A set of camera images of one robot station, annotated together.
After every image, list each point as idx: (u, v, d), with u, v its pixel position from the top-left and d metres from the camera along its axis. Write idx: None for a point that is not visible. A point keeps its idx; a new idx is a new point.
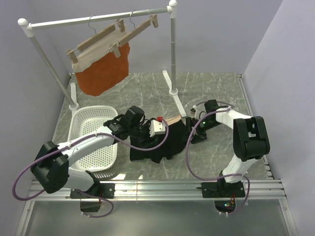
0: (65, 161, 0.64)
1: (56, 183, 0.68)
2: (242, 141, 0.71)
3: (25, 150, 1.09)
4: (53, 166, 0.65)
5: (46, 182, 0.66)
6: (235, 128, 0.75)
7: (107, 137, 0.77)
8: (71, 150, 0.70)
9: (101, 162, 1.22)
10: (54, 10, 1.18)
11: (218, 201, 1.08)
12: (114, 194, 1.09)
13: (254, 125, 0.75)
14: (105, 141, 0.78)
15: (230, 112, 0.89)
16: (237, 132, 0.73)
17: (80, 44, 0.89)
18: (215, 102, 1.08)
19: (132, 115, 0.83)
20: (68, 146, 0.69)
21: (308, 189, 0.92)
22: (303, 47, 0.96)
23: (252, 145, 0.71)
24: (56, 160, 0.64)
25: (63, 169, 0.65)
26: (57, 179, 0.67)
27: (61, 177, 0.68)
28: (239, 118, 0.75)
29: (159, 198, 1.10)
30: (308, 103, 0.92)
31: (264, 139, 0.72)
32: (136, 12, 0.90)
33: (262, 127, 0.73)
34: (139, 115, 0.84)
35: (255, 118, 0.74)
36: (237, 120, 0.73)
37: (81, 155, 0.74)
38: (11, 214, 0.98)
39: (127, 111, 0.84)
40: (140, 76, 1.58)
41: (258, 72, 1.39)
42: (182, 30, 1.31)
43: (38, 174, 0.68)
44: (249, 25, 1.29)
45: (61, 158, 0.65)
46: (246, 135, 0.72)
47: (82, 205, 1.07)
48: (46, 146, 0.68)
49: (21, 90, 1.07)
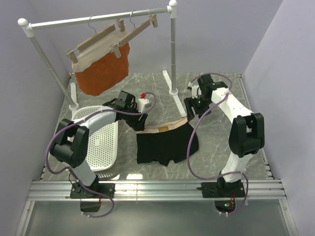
0: (86, 129, 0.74)
1: (80, 154, 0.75)
2: (239, 140, 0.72)
3: (25, 150, 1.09)
4: (76, 137, 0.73)
5: (72, 154, 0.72)
6: (233, 125, 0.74)
7: (110, 112, 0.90)
8: (86, 123, 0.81)
9: (101, 162, 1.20)
10: (54, 10, 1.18)
11: (218, 201, 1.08)
12: (114, 194, 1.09)
13: (252, 121, 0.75)
14: (109, 117, 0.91)
15: (229, 102, 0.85)
16: (236, 131, 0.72)
17: (80, 44, 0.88)
18: (210, 78, 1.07)
19: (125, 96, 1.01)
20: (83, 120, 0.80)
21: (308, 189, 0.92)
22: (302, 46, 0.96)
23: (249, 142, 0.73)
24: (78, 130, 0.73)
25: (85, 138, 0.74)
26: (81, 149, 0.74)
27: (84, 146, 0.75)
28: (239, 117, 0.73)
29: (159, 198, 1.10)
30: (309, 103, 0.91)
31: (260, 137, 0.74)
32: (136, 12, 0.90)
33: (261, 126, 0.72)
34: (130, 96, 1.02)
35: (256, 116, 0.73)
36: (237, 120, 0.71)
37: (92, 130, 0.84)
38: (12, 214, 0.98)
39: (121, 94, 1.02)
40: (140, 76, 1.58)
41: (258, 72, 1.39)
42: (182, 30, 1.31)
43: (60, 150, 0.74)
44: (249, 24, 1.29)
45: (82, 128, 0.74)
46: (244, 135, 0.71)
47: (82, 205, 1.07)
48: (62, 124, 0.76)
49: (21, 90, 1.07)
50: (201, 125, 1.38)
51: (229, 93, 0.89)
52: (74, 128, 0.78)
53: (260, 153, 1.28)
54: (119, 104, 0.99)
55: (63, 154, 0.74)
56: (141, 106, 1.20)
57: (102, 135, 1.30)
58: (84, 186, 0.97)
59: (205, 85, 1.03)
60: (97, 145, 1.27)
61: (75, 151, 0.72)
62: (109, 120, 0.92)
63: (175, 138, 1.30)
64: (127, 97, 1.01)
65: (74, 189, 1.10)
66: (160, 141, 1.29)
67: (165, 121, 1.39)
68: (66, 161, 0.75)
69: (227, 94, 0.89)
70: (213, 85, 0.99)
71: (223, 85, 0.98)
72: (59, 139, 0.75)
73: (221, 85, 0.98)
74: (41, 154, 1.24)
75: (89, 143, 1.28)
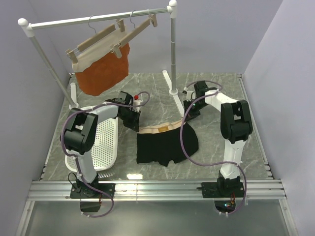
0: (96, 115, 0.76)
1: (90, 140, 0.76)
2: (228, 124, 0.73)
3: (25, 150, 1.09)
4: (86, 123, 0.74)
5: (83, 138, 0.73)
6: (221, 111, 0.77)
7: (114, 106, 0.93)
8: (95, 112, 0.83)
9: (101, 162, 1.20)
10: (54, 10, 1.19)
11: (218, 201, 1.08)
12: (114, 194, 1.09)
13: (239, 108, 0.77)
14: (112, 110, 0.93)
15: (218, 97, 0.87)
16: (224, 115, 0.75)
17: (80, 44, 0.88)
18: (204, 83, 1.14)
19: (125, 95, 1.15)
20: (91, 109, 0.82)
21: (308, 189, 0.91)
22: (303, 46, 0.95)
23: (237, 127, 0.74)
24: (88, 115, 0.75)
25: (95, 124, 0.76)
26: (91, 134, 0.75)
27: (94, 132, 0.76)
28: (226, 103, 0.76)
29: (159, 198, 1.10)
30: (308, 103, 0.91)
31: (247, 121, 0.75)
32: (136, 12, 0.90)
33: (246, 110, 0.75)
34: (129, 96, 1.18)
35: (239, 103, 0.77)
36: (225, 105, 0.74)
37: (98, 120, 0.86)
38: (12, 214, 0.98)
39: (121, 93, 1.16)
40: (140, 76, 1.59)
41: (258, 72, 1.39)
42: (182, 31, 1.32)
43: (71, 136, 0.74)
44: (248, 25, 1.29)
45: (93, 114, 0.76)
46: (232, 119, 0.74)
47: (82, 205, 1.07)
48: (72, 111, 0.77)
49: (21, 90, 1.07)
50: (201, 125, 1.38)
51: (218, 90, 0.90)
52: (82, 116, 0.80)
53: (260, 153, 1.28)
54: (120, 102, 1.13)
55: (73, 139, 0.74)
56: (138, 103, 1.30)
57: (102, 135, 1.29)
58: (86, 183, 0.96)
59: (201, 90, 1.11)
60: (97, 145, 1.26)
61: (85, 136, 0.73)
62: (112, 114, 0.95)
63: (175, 138, 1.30)
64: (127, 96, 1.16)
65: (74, 189, 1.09)
66: (160, 141, 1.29)
67: (165, 122, 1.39)
68: (76, 147, 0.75)
69: (216, 91, 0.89)
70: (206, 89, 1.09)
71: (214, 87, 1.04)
72: (69, 125, 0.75)
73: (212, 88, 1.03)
74: (41, 154, 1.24)
75: None
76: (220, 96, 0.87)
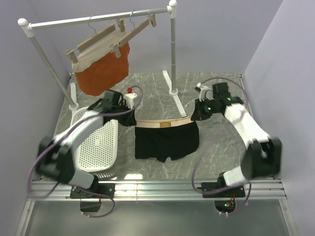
0: (69, 148, 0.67)
1: (67, 169, 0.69)
2: (253, 166, 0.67)
3: (25, 150, 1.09)
4: (58, 158, 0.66)
5: (55, 173, 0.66)
6: (246, 150, 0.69)
7: (95, 118, 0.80)
8: (69, 138, 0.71)
9: (101, 162, 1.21)
10: (54, 10, 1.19)
11: (218, 201, 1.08)
12: (114, 194, 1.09)
13: (269, 146, 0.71)
14: (95, 124, 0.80)
15: (246, 123, 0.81)
16: (250, 155, 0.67)
17: (80, 44, 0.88)
18: (226, 89, 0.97)
19: (112, 95, 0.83)
20: (65, 136, 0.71)
21: (308, 189, 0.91)
22: (303, 46, 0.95)
23: (263, 169, 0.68)
24: (59, 149, 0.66)
25: (68, 155, 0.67)
26: (67, 165, 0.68)
27: (69, 162, 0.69)
28: (255, 141, 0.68)
29: (159, 198, 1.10)
30: (308, 103, 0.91)
31: (275, 163, 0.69)
32: (136, 12, 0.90)
33: (277, 152, 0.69)
34: (117, 94, 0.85)
35: (269, 140, 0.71)
36: (253, 145, 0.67)
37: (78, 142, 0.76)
38: (11, 214, 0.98)
39: (106, 92, 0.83)
40: (140, 76, 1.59)
41: (258, 72, 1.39)
42: (182, 31, 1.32)
43: (45, 172, 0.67)
44: (249, 25, 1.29)
45: (65, 147, 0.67)
46: (258, 160, 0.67)
47: (82, 205, 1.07)
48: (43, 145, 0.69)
49: (21, 90, 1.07)
50: (201, 125, 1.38)
51: (245, 110, 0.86)
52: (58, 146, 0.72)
53: None
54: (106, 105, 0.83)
55: (48, 175, 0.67)
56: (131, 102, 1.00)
57: (102, 135, 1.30)
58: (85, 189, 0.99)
59: (220, 99, 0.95)
60: (97, 145, 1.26)
61: (59, 172, 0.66)
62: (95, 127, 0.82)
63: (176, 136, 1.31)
64: (114, 96, 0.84)
65: (74, 189, 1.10)
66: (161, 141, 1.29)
67: None
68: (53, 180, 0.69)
69: (241, 112, 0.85)
70: (229, 100, 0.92)
71: (239, 100, 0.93)
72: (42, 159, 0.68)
73: (237, 101, 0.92)
74: None
75: (89, 143, 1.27)
76: (247, 118, 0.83)
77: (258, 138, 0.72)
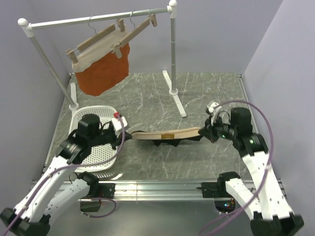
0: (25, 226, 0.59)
1: (42, 233, 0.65)
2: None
3: (25, 150, 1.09)
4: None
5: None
6: (265, 220, 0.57)
7: (63, 170, 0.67)
8: (31, 209, 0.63)
9: (102, 162, 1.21)
10: (54, 10, 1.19)
11: (218, 201, 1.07)
12: (114, 194, 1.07)
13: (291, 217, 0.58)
14: (67, 173, 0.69)
15: (267, 182, 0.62)
16: (264, 230, 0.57)
17: (80, 44, 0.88)
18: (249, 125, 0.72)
19: (85, 128, 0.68)
20: (25, 207, 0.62)
21: (308, 190, 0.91)
22: (303, 46, 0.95)
23: None
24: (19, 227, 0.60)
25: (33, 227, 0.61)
26: (42, 229, 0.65)
27: (41, 227, 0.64)
28: (277, 220, 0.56)
29: (159, 198, 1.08)
30: (308, 103, 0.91)
31: None
32: (136, 12, 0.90)
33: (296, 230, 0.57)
34: (93, 125, 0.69)
35: (290, 214, 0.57)
36: (272, 226, 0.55)
37: (50, 197, 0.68)
38: None
39: (78, 125, 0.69)
40: (140, 76, 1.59)
41: (258, 72, 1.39)
42: (182, 31, 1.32)
43: None
44: (249, 25, 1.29)
45: (24, 222, 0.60)
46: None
47: (82, 205, 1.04)
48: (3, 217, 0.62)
49: (21, 90, 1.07)
50: (201, 125, 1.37)
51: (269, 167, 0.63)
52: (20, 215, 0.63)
53: None
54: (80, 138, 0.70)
55: None
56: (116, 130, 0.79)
57: None
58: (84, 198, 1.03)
59: (244, 142, 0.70)
60: None
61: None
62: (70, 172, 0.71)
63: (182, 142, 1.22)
64: (89, 127, 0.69)
65: None
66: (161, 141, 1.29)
67: (165, 121, 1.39)
68: None
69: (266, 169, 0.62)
70: (253, 144, 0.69)
71: (264, 147, 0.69)
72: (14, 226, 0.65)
73: (260, 148, 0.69)
74: (41, 155, 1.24)
75: None
76: (268, 179, 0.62)
77: (279, 216, 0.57)
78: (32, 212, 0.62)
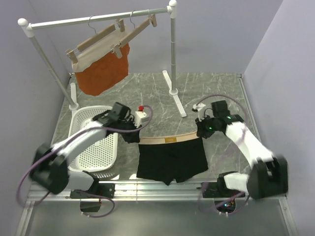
0: (63, 160, 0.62)
1: (61, 180, 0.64)
2: (260, 191, 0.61)
3: (25, 150, 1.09)
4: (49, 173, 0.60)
5: (48, 186, 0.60)
6: (251, 171, 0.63)
7: (98, 130, 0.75)
8: (67, 148, 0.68)
9: (101, 162, 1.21)
10: (54, 11, 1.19)
11: (218, 201, 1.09)
12: (114, 194, 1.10)
13: (274, 164, 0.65)
14: (97, 135, 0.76)
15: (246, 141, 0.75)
16: (256, 177, 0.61)
17: (80, 44, 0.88)
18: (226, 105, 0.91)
19: (119, 108, 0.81)
20: (63, 145, 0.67)
21: (308, 189, 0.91)
22: (303, 46, 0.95)
23: (271, 190, 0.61)
24: (55, 160, 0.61)
25: (65, 168, 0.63)
26: (64, 174, 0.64)
27: (65, 176, 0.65)
28: (259, 161, 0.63)
29: (160, 198, 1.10)
30: (309, 103, 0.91)
31: (282, 185, 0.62)
32: (136, 12, 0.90)
33: (284, 175, 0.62)
34: (125, 109, 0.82)
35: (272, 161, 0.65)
36: (258, 165, 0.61)
37: (78, 151, 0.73)
38: (11, 214, 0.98)
39: (114, 105, 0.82)
40: (140, 76, 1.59)
41: (258, 72, 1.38)
42: (182, 31, 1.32)
43: (34, 182, 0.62)
44: (249, 25, 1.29)
45: (60, 157, 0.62)
46: (264, 182, 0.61)
47: (82, 205, 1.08)
48: (39, 152, 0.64)
49: (21, 90, 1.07)
50: None
51: (246, 130, 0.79)
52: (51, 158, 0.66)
53: None
54: (111, 118, 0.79)
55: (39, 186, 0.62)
56: (138, 121, 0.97)
57: None
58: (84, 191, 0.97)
59: (220, 117, 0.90)
60: (97, 145, 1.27)
61: (52, 185, 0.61)
62: (97, 138, 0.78)
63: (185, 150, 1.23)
64: (121, 109, 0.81)
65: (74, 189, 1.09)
66: None
67: (165, 121, 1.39)
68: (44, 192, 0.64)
69: (243, 131, 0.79)
70: (230, 119, 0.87)
71: (239, 118, 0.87)
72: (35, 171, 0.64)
73: (237, 119, 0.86)
74: None
75: None
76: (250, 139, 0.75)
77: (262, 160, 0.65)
78: (69, 150, 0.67)
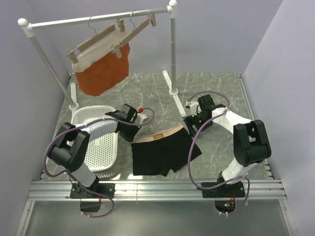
0: (87, 134, 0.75)
1: (81, 155, 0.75)
2: (244, 148, 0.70)
3: (25, 150, 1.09)
4: (75, 142, 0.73)
5: (72, 155, 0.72)
6: (235, 133, 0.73)
7: (112, 122, 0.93)
8: (88, 129, 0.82)
9: (101, 162, 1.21)
10: (54, 11, 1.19)
11: (218, 201, 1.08)
12: (114, 194, 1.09)
13: (254, 129, 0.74)
14: (110, 125, 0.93)
15: (227, 115, 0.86)
16: (238, 137, 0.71)
17: (80, 44, 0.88)
18: (209, 98, 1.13)
19: (128, 109, 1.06)
20: (85, 125, 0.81)
21: (308, 189, 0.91)
22: (302, 46, 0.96)
23: (254, 150, 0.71)
24: (78, 134, 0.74)
25: (84, 144, 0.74)
26: (83, 149, 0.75)
27: (83, 153, 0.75)
28: (238, 124, 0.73)
29: (159, 198, 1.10)
30: (309, 103, 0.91)
31: (265, 144, 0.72)
32: (136, 12, 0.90)
33: (262, 132, 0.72)
34: (133, 110, 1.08)
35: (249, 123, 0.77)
36: (237, 127, 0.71)
37: (94, 134, 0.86)
38: (12, 214, 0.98)
39: (124, 106, 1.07)
40: (140, 76, 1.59)
41: (258, 72, 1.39)
42: (182, 31, 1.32)
43: (57, 153, 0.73)
44: (249, 24, 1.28)
45: (84, 132, 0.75)
46: (247, 142, 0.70)
47: (82, 205, 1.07)
48: (63, 127, 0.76)
49: (21, 90, 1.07)
50: None
51: (227, 108, 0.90)
52: (74, 133, 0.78)
53: None
54: (121, 116, 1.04)
55: (60, 157, 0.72)
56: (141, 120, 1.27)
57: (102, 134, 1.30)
58: (84, 188, 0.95)
59: (206, 106, 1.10)
60: (97, 145, 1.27)
61: (73, 156, 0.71)
62: (110, 129, 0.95)
63: (185, 145, 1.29)
64: (130, 110, 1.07)
65: (74, 189, 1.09)
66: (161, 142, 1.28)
67: (165, 121, 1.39)
68: (62, 164, 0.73)
69: (225, 109, 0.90)
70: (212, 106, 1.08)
71: (222, 105, 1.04)
72: (58, 141, 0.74)
73: (220, 106, 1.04)
74: (41, 155, 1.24)
75: (90, 144, 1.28)
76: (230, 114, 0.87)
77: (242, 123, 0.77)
78: None
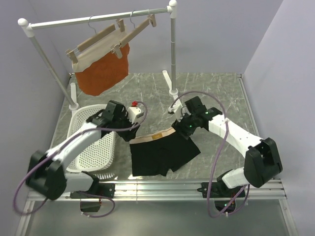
0: (58, 163, 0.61)
1: (60, 184, 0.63)
2: (258, 173, 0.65)
3: (25, 150, 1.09)
4: (47, 174, 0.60)
5: (47, 189, 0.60)
6: (246, 158, 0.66)
7: (93, 132, 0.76)
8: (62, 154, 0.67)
9: (100, 162, 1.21)
10: (55, 11, 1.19)
11: (218, 201, 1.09)
12: (114, 194, 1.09)
13: (264, 147, 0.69)
14: (93, 137, 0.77)
15: (231, 131, 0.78)
16: (252, 163, 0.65)
17: (80, 44, 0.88)
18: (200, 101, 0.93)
19: (113, 106, 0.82)
20: (57, 151, 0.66)
21: (308, 189, 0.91)
22: (302, 46, 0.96)
23: (267, 172, 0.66)
24: (50, 165, 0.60)
25: (59, 174, 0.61)
26: (60, 178, 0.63)
27: (60, 183, 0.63)
28: (251, 149, 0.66)
29: (159, 198, 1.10)
30: (309, 103, 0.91)
31: (277, 163, 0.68)
32: (136, 12, 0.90)
33: (274, 151, 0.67)
34: (120, 107, 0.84)
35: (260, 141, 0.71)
36: (251, 153, 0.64)
37: (74, 155, 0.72)
38: (12, 214, 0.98)
39: (108, 104, 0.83)
40: (140, 76, 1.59)
41: (258, 72, 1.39)
42: (182, 31, 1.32)
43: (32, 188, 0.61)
44: (249, 24, 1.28)
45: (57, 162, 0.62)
46: (261, 166, 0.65)
47: (82, 205, 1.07)
48: (33, 159, 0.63)
49: (21, 90, 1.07)
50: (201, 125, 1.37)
51: (227, 119, 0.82)
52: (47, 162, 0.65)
53: None
54: (106, 117, 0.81)
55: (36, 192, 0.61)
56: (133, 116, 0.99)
57: None
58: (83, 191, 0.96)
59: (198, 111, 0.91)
60: (97, 145, 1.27)
61: (49, 191, 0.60)
62: (94, 139, 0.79)
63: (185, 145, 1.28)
64: (116, 107, 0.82)
65: None
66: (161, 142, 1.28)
67: (165, 121, 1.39)
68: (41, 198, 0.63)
69: (225, 121, 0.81)
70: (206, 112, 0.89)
71: (217, 111, 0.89)
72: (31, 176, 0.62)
73: (215, 112, 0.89)
74: None
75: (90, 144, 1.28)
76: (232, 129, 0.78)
77: (252, 145, 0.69)
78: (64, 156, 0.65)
